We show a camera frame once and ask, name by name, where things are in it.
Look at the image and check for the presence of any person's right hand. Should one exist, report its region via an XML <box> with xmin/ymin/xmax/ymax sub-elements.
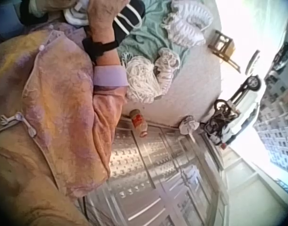
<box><xmin>87</xmin><ymin>0</ymin><xmax>130</xmax><ymax>40</ymax></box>

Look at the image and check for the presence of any navy garment with white cord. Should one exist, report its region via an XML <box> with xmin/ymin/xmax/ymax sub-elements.
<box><xmin>112</xmin><ymin>0</ymin><xmax>146</xmax><ymax>36</ymax></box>

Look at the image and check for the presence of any white and blue garment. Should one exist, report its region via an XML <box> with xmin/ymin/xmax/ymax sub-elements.
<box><xmin>63</xmin><ymin>4</ymin><xmax>91</xmax><ymax>27</ymax></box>

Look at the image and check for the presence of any black wrist band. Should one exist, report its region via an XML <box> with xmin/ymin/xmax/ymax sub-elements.
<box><xmin>82</xmin><ymin>36</ymin><xmax>119</xmax><ymax>65</ymax></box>

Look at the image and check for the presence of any teal cloth garment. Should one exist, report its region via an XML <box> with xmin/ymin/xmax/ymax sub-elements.
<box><xmin>116</xmin><ymin>0</ymin><xmax>189</xmax><ymax>64</ymax></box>

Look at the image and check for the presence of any white knitted garment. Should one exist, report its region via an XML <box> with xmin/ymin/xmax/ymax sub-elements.
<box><xmin>122</xmin><ymin>56</ymin><xmax>165</xmax><ymax>104</ymax></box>

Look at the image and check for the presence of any white lace garment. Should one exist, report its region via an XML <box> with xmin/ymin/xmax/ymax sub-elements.
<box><xmin>154</xmin><ymin>47</ymin><xmax>182</xmax><ymax>95</ymax></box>

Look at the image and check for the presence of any white grey striped garment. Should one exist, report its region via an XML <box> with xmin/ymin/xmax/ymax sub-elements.
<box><xmin>161</xmin><ymin>0</ymin><xmax>214</xmax><ymax>47</ymax></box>

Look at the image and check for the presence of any blue cloth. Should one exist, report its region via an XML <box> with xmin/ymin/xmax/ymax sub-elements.
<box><xmin>0</xmin><ymin>4</ymin><xmax>25</xmax><ymax>47</ymax></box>

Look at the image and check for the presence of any brown bottle with red label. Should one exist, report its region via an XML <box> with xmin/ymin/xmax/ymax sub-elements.
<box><xmin>129</xmin><ymin>109</ymin><xmax>148</xmax><ymax>138</ymax></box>

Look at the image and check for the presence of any wooden stool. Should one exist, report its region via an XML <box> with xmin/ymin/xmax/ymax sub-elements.
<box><xmin>208</xmin><ymin>30</ymin><xmax>241</xmax><ymax>73</ymax></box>

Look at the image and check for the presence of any crumpled white cloth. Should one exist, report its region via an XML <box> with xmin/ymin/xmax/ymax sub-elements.
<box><xmin>178</xmin><ymin>115</ymin><xmax>201</xmax><ymax>135</ymax></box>

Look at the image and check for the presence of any metal grille cabinet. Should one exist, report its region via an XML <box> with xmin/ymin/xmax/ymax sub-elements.
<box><xmin>83</xmin><ymin>121</ymin><xmax>230</xmax><ymax>226</ymax></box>

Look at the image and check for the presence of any white car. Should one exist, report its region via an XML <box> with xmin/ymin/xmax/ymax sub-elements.
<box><xmin>220</xmin><ymin>74</ymin><xmax>262</xmax><ymax>150</ymax></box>

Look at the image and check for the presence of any dark car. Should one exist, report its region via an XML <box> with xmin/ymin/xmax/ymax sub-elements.
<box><xmin>270</xmin><ymin>42</ymin><xmax>288</xmax><ymax>72</ymax></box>

